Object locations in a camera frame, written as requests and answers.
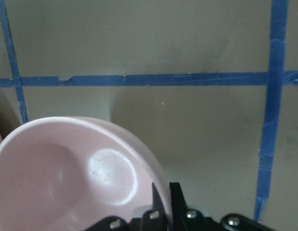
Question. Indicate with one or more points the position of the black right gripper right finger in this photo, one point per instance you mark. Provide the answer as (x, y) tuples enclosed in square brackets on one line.
[(185, 218)]

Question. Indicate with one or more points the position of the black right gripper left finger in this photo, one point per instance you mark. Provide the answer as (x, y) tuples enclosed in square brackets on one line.
[(155, 219)]

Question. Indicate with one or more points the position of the pink bowl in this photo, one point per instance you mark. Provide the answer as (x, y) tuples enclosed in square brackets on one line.
[(67, 173)]

